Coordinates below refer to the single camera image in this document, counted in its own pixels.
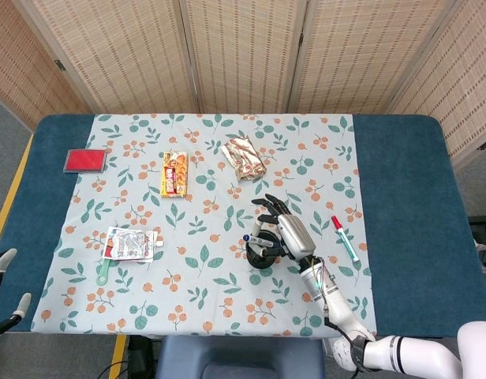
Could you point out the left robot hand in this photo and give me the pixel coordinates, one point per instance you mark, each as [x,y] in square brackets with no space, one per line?
[4,260]

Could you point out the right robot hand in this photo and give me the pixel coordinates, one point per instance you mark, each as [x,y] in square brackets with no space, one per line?
[296,235]

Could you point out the blue cap white marker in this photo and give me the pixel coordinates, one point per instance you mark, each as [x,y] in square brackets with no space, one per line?
[253,239]

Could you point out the red cap green marker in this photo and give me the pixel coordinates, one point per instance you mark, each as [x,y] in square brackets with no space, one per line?
[343,237]

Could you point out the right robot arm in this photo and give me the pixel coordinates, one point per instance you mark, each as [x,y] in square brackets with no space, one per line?
[337,300]

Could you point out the black mesh pen cup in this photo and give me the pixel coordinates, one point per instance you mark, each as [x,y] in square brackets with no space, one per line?
[262,262]

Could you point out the gold foil snack wrapper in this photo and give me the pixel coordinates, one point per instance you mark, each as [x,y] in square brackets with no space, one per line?
[245,160]

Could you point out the green plastic spoon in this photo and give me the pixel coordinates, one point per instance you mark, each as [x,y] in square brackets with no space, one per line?
[103,276]

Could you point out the white red flat packet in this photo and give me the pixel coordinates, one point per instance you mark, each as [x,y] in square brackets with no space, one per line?
[106,248]

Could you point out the floral leaf berry tablecloth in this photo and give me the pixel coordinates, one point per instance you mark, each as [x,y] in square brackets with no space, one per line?
[211,300]

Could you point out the silver spout pouch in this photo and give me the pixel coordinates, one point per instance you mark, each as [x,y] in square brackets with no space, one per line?
[128,242]

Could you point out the red ink pad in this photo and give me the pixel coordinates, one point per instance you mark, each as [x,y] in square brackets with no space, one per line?
[85,161]

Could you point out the blue grey padded seat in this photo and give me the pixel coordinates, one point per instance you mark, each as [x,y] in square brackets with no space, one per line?
[243,355]

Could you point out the yellow curry box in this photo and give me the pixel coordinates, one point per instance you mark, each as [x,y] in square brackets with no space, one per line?
[174,175]

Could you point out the woven bamboo folding screen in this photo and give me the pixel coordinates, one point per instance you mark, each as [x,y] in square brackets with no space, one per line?
[243,55]

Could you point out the black equipment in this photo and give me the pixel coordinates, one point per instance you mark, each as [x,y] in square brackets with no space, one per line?
[483,233]

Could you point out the black base frame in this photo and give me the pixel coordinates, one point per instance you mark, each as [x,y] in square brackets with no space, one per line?
[142,355]

